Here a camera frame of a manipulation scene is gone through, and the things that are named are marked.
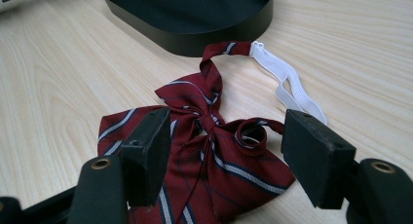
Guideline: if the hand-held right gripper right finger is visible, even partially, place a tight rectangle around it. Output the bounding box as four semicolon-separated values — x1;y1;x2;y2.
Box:
281;108;413;224

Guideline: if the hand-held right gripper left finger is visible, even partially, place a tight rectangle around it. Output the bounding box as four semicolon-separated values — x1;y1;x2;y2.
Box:
67;106;172;224

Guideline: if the dark red striped bow tie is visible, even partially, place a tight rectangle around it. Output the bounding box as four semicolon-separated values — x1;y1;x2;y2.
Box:
96;40;328;224

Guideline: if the black oval tray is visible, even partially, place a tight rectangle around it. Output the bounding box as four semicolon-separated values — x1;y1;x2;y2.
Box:
98;0;276;58

